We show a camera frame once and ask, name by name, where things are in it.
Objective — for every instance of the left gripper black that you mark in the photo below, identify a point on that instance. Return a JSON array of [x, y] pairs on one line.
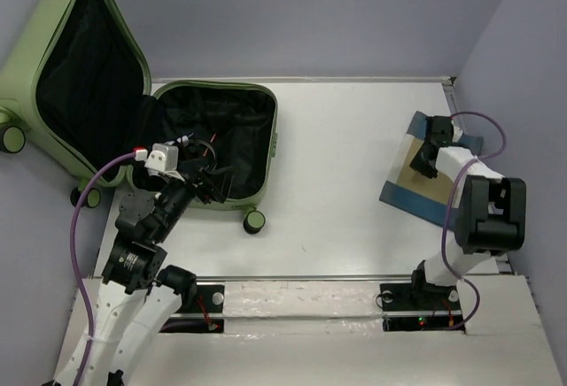
[[218, 181]]

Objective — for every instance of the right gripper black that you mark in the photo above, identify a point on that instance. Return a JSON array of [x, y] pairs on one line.
[[418, 165]]

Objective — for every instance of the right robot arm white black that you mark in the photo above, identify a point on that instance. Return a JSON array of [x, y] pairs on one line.
[[484, 216]]

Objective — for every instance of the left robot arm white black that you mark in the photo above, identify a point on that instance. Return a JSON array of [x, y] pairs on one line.
[[138, 293]]

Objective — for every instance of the green open suitcase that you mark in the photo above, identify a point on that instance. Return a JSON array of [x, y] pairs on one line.
[[78, 86]]

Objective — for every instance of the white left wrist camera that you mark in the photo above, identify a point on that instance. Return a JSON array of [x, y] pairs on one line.
[[162, 160]]

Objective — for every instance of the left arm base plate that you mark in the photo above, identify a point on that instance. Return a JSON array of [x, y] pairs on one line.
[[202, 315]]

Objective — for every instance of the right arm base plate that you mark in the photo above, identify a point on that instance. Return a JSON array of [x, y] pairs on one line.
[[405, 311]]

